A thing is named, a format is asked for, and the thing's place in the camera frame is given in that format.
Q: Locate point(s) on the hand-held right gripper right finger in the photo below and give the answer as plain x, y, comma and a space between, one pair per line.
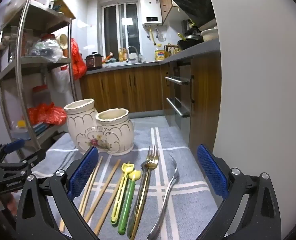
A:
211, 170

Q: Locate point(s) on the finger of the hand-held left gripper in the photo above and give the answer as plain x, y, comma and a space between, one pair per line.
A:
25, 163
14, 145

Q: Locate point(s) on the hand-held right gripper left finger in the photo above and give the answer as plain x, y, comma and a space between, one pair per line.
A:
84, 172

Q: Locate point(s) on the yellow plastic utensil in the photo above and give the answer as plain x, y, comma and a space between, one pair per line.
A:
120, 192

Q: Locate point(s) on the silver spoon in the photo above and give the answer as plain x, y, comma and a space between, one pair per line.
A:
169, 187

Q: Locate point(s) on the cream ceramic double utensil holder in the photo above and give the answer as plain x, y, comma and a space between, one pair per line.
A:
113, 132

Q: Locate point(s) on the silver fork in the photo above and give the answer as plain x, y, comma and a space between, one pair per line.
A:
140, 180

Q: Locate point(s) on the gold fork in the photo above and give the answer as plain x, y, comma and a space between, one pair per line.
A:
144, 192

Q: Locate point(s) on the person's left hand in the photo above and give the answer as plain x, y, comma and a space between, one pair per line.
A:
10, 203

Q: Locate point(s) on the yellow-cap bottle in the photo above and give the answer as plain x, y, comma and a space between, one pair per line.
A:
21, 130

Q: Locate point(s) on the grey plaid cloth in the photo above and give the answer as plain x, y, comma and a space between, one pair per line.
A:
185, 200

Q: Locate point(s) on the crumpled red plastic bag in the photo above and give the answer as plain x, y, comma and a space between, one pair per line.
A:
47, 113

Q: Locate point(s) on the red-lid plastic container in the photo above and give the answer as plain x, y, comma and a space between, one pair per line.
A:
40, 95

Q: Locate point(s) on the wooden side cabinet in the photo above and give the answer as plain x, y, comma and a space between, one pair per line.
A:
205, 100

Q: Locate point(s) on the steel built-in oven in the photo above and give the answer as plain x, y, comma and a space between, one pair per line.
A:
180, 100

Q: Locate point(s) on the white plastic bag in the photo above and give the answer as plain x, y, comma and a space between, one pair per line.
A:
60, 78

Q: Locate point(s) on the metal shelf rack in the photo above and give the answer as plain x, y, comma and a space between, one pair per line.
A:
20, 62

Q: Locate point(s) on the wooden sink cabinet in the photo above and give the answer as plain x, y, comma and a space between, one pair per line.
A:
123, 90

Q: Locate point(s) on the clear plastic bag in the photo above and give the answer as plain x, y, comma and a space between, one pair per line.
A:
48, 50

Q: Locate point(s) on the hanging red plastic bag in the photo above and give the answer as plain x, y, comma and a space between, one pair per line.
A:
76, 60

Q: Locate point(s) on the dark red rice cooker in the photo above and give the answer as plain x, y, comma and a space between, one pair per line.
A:
93, 60

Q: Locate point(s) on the cream ladle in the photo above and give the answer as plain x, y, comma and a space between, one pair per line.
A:
62, 41

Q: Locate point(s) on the grey countertop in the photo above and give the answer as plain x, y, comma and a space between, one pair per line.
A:
188, 51

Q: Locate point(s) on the amber bottles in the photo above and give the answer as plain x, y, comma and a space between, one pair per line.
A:
123, 54

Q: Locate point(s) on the wooden counter rack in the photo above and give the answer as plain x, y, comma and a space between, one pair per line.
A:
171, 50

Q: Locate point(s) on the yellow oil bottle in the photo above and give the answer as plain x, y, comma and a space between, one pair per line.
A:
160, 54

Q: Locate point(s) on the black wok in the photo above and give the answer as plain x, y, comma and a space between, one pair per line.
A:
190, 42

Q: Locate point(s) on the chrome faucet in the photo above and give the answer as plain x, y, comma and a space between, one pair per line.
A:
133, 51

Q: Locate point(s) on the white pot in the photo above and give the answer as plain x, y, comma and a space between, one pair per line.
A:
209, 34

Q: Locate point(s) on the window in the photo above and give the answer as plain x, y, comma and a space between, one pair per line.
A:
120, 30

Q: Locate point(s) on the white water heater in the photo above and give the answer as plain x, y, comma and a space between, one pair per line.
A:
151, 11

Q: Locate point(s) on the black range hood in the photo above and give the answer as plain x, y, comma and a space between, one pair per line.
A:
195, 0

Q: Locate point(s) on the wooden wall cabinet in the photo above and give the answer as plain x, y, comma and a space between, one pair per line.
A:
166, 2

